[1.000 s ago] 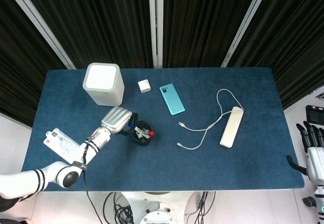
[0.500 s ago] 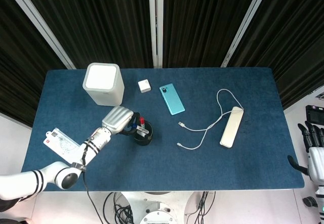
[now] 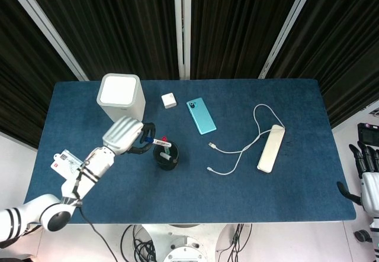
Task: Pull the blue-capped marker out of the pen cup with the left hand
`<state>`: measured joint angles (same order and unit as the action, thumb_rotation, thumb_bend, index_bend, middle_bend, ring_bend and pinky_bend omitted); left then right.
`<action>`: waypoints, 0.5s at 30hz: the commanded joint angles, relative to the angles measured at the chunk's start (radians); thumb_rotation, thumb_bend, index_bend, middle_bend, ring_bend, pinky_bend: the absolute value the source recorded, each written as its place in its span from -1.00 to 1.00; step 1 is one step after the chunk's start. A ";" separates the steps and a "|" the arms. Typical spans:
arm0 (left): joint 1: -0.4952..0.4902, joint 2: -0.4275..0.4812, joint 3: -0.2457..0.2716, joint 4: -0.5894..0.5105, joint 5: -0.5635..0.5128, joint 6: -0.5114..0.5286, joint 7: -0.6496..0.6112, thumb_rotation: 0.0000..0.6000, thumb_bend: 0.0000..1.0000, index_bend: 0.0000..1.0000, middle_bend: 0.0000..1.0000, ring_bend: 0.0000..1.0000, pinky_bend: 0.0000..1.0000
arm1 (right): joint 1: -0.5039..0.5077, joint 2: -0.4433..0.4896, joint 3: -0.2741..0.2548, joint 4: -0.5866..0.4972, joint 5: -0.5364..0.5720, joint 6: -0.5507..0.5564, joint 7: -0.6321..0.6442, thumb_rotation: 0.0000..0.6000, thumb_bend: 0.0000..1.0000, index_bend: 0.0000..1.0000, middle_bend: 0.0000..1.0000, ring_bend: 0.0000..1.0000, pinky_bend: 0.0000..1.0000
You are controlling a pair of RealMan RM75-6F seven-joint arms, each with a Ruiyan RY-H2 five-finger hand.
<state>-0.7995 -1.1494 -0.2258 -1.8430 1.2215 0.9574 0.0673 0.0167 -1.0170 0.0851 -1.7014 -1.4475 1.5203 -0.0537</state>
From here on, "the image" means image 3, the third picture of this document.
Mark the white bar power bank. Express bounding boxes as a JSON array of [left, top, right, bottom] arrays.
[[256, 124, 286, 174]]

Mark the black curtain panel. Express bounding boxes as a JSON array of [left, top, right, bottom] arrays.
[[189, 0, 306, 80], [265, 0, 379, 129], [21, 0, 180, 81], [0, 0, 78, 150]]

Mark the black camera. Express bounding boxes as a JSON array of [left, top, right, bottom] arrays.
[[356, 122, 379, 149]]

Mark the white cylindrical marker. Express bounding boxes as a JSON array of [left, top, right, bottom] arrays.
[[159, 151, 178, 164]]

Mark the small white cube charger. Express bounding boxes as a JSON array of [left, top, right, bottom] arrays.
[[161, 92, 178, 109]]

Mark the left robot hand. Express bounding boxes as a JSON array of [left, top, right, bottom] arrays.
[[102, 117, 156, 156]]

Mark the white frame post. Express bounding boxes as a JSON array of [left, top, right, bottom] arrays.
[[172, 0, 193, 80], [2, 0, 90, 82], [258, 0, 320, 80]]

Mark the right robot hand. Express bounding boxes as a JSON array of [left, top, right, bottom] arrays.
[[336, 140, 379, 216]]

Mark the blue cap marker pen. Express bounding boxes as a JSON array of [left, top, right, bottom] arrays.
[[144, 137, 172, 148]]

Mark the tall white box device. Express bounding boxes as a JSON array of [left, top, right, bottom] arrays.
[[97, 73, 146, 125]]

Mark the blue felt table mat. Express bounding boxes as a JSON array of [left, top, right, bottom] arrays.
[[23, 78, 356, 225]]

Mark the black pen holder cup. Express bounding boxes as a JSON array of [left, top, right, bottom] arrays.
[[152, 140, 180, 172]]

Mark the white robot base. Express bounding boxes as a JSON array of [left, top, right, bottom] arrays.
[[138, 223, 235, 262]]

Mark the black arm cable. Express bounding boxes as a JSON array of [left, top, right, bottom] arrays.
[[77, 204, 120, 262]]

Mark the white USB cable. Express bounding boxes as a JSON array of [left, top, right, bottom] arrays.
[[206, 103, 285, 176]]

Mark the teal smartphone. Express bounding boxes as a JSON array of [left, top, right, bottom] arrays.
[[186, 97, 217, 135]]

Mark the black cable bundle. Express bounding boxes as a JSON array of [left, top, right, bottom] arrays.
[[120, 224, 157, 262], [217, 223, 253, 256]]

